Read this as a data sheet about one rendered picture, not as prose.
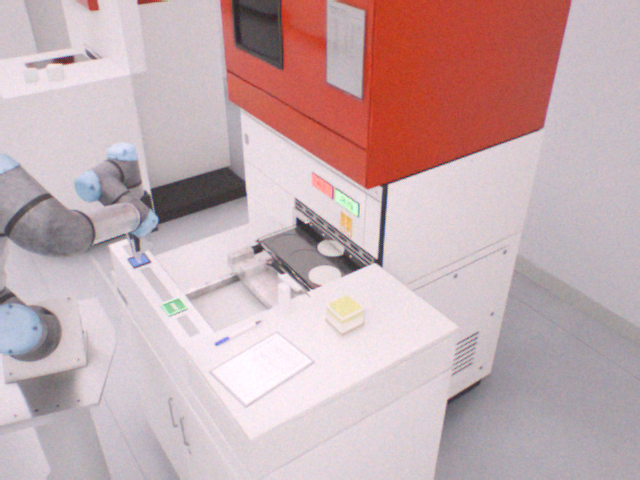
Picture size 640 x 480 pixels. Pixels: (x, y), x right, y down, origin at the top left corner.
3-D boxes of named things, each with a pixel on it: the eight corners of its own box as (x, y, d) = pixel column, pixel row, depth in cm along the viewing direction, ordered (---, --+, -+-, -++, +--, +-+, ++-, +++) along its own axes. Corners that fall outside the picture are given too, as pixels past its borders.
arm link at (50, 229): (78, 241, 114) (169, 211, 162) (34, 200, 113) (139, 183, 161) (41, 284, 116) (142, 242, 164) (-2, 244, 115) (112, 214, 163)
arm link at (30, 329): (22, 365, 153) (7, 365, 141) (-18, 329, 153) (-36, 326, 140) (59, 330, 157) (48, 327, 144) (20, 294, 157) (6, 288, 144)
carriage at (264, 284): (248, 258, 203) (248, 251, 201) (310, 318, 178) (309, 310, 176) (227, 266, 199) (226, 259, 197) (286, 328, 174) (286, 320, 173)
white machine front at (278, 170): (251, 191, 246) (245, 97, 224) (380, 297, 191) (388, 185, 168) (245, 194, 245) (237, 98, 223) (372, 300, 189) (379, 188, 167)
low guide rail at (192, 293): (305, 250, 212) (305, 243, 210) (309, 253, 211) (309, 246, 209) (171, 303, 188) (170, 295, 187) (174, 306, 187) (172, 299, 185)
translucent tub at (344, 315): (347, 312, 163) (347, 292, 159) (364, 328, 158) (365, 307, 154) (324, 323, 159) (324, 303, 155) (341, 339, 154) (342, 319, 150)
